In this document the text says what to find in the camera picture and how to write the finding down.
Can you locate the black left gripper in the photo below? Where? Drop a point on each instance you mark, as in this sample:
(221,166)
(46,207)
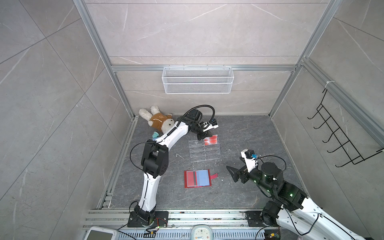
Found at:
(204,134)

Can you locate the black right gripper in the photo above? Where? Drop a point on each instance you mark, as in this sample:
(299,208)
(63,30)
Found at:
(244,172)

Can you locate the white card red circle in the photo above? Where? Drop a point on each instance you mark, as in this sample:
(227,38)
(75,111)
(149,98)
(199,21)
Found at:
(211,143)

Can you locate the clear acrylic tiered card stand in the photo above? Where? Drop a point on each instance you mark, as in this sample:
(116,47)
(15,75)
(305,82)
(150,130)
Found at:
(201,153)

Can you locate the red leather card holder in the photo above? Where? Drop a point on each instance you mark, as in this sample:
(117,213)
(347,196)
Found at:
(190,179)

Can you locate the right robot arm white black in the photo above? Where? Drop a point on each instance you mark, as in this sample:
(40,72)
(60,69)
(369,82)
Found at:
(291,208)

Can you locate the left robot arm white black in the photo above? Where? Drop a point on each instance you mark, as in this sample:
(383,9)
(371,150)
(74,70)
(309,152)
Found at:
(155,159)

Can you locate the white plastic card sleeves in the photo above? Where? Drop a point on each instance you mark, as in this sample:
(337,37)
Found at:
(203,178)

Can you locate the white teddy bear brown shirt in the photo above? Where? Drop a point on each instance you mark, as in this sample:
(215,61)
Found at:
(156,119)

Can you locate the white round device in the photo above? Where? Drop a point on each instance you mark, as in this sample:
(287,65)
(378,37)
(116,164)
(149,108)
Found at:
(201,232)

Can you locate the white tablet corner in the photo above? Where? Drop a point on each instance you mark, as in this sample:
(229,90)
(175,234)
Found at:
(98,233)

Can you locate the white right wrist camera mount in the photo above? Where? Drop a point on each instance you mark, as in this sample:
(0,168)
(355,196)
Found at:
(250,158)

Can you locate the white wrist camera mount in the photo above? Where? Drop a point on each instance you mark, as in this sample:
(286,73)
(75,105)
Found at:
(250,158)
(212,124)

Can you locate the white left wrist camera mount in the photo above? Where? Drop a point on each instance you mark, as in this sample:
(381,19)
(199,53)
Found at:
(212,124)

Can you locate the white wire mesh basket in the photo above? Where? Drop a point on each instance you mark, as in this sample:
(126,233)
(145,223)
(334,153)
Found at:
(197,81)

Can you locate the horizontal aluminium wall rail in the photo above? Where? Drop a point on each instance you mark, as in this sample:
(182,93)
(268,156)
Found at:
(235,67)

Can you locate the black wire hook rack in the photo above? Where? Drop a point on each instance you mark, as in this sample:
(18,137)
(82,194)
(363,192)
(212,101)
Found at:
(339,135)

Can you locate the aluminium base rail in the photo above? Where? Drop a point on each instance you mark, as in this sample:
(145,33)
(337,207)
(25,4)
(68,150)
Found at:
(227,224)

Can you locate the right wall aluminium rail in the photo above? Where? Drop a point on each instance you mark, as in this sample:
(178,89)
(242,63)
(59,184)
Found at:
(360,114)

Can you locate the left aluminium corner post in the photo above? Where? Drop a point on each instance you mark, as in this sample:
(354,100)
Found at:
(90,26)

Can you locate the vertical aluminium corner post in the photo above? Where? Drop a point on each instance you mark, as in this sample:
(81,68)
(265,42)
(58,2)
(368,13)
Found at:
(324,21)

